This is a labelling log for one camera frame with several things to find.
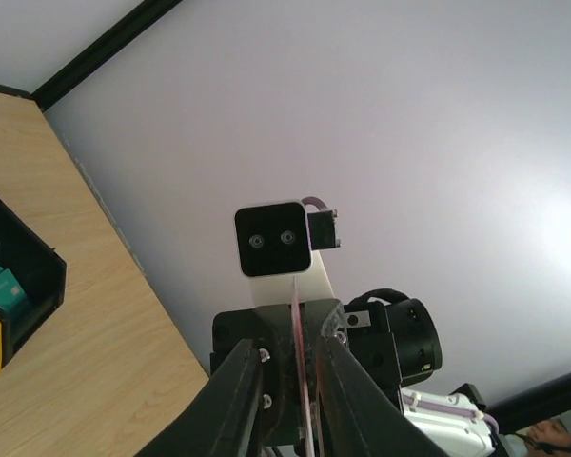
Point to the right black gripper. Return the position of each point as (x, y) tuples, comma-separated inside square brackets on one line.
[(384, 329)]

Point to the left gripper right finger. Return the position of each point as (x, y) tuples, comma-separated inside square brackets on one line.
[(355, 418)]

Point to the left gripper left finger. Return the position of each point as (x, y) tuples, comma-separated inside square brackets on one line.
[(225, 418)]

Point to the red patterned card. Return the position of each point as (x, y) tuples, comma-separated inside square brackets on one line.
[(299, 348)]

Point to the black bin with teal cards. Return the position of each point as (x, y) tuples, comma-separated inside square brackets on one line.
[(39, 270)]

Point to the teal card stack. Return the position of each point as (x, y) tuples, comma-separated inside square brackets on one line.
[(13, 299)]

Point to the person face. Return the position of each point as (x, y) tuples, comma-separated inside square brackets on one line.
[(550, 431)]

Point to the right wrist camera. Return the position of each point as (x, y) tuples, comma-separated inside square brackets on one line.
[(279, 241)]

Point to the black enclosure frame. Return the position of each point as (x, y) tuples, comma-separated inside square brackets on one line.
[(94, 56)]

